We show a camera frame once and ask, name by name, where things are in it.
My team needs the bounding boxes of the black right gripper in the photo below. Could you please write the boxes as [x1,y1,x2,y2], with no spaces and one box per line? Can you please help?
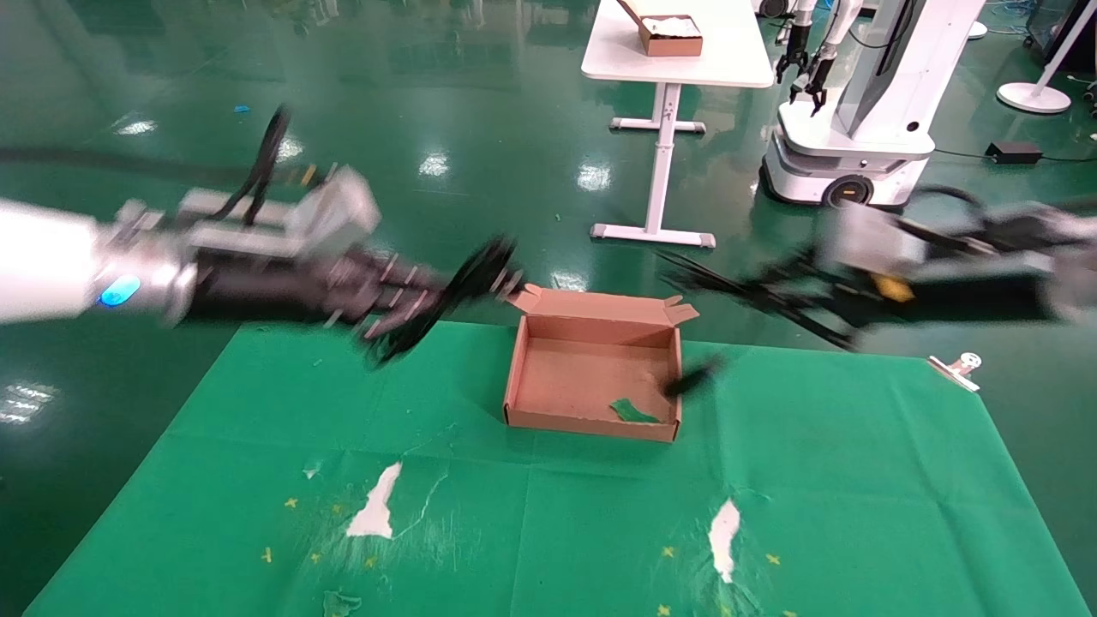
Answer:
[658,247,1059,350]

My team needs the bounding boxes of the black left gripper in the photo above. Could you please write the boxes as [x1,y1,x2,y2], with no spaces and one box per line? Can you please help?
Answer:
[190,247,508,342]

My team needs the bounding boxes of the open brown cardboard box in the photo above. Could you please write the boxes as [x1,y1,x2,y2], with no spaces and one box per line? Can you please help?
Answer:
[503,285,700,443]

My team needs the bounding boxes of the small brown cardboard box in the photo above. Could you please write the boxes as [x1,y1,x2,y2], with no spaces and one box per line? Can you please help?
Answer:
[616,0,704,58]

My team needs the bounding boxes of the silver cloth clip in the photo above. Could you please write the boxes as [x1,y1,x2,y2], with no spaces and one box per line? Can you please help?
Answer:
[927,352,985,394]

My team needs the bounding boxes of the green tape scrap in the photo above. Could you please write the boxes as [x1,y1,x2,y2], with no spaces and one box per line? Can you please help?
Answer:
[609,398,662,425]

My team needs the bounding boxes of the white wheeled robot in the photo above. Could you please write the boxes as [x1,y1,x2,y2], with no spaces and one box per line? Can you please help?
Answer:
[760,0,988,211]

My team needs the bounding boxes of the green table cloth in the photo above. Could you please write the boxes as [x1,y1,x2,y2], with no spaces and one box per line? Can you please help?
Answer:
[24,321,1091,617]

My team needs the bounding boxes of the white standing table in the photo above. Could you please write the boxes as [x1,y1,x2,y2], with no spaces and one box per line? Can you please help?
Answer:
[581,0,776,250]

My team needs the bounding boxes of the black power adapter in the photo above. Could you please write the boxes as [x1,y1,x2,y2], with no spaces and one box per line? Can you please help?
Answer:
[985,141,1045,167]

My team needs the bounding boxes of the white round stand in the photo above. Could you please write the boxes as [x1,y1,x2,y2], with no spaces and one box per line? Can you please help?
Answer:
[998,17,1097,117]

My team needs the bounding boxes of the dark cabinet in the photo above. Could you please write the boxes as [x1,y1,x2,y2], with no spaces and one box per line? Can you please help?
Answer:
[1027,0,1097,74]

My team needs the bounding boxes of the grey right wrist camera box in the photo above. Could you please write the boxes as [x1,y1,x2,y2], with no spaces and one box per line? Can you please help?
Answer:
[817,201,933,277]

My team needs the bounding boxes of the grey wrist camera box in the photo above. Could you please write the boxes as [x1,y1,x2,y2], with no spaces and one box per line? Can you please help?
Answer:
[817,201,933,277]
[182,165,383,260]

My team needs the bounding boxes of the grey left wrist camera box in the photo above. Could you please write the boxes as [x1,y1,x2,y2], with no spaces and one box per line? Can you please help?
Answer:
[182,165,383,260]

